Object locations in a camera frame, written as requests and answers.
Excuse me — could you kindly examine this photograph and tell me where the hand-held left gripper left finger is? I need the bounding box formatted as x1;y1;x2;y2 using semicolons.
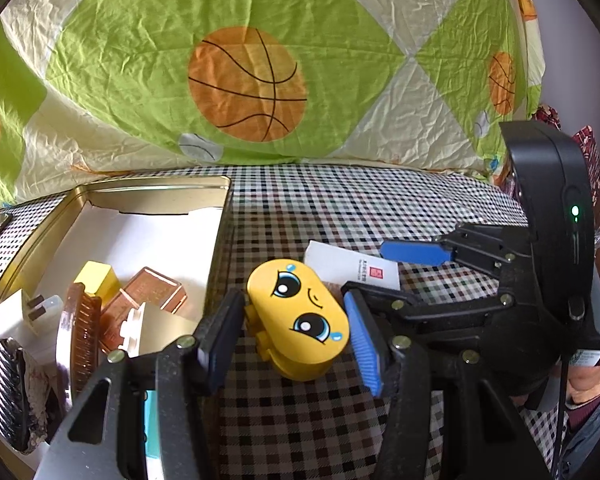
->
35;287;246;480

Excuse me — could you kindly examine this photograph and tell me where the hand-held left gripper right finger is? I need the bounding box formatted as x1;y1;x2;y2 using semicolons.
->
342;290;551;480

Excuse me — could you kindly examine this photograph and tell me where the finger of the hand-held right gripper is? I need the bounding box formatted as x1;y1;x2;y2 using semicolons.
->
380;225;531;281
341;282;511;361

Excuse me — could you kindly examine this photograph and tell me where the white card box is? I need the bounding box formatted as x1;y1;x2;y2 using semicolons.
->
303;240;402;293

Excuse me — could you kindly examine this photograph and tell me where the white box with tan end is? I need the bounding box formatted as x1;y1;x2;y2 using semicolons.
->
119;302;203;358

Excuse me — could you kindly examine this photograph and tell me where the yellow face toy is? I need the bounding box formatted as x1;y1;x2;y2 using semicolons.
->
245;259;352;382

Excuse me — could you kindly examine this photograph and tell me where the rose gold box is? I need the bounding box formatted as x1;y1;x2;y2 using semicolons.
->
100;266;188;353

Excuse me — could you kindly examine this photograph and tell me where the brown comb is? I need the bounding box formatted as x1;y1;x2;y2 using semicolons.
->
55;282;103;406

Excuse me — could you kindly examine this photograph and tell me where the gold tin box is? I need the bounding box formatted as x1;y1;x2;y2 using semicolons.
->
0;175;233;461

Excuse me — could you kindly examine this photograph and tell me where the white plug charger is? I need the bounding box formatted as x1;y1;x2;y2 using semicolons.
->
0;287;63;366

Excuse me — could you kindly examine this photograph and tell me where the patterned hair clip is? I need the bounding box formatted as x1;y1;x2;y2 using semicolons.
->
0;337;51;453

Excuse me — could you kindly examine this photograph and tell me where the checkered tablecloth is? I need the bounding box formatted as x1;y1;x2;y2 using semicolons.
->
0;162;556;480

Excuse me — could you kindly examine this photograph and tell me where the red bear print cloth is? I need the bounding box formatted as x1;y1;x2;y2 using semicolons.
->
530;104;600;206

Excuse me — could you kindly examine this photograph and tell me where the white paper liner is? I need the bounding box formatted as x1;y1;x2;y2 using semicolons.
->
0;205;226;321

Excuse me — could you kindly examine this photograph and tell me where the basketball print bedsheet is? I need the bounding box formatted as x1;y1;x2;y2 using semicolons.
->
0;0;543;208

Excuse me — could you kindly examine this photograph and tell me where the black cable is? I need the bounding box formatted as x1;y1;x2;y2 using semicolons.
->
550;350;573;480

